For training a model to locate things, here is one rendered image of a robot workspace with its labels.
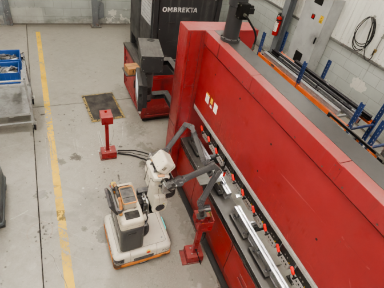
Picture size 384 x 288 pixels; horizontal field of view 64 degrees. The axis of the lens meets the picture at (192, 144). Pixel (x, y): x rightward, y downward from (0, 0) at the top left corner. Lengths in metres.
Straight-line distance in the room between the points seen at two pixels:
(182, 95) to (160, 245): 1.74
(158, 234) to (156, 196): 0.63
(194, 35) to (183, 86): 0.59
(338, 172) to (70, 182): 3.62
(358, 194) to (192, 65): 2.23
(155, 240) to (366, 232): 2.34
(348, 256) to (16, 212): 3.72
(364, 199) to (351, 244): 0.32
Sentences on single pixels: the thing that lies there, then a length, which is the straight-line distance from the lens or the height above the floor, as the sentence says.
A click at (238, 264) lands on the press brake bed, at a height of 0.67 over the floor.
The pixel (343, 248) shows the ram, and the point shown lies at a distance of 2.21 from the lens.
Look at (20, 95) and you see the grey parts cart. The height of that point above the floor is 0.33.
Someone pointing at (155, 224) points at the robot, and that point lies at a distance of 3.82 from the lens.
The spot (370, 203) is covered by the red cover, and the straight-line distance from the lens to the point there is 1.95.
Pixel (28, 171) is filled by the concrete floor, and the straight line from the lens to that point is 4.97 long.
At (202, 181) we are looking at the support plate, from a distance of 3.36.
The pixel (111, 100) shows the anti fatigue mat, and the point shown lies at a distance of 6.24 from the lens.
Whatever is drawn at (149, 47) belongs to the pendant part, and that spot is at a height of 1.95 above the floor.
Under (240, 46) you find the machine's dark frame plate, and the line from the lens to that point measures 3.17.
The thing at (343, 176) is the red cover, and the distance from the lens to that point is 2.02.
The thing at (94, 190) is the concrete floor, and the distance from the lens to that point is 4.54.
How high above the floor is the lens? 3.41
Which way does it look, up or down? 40 degrees down
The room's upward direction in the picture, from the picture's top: 11 degrees clockwise
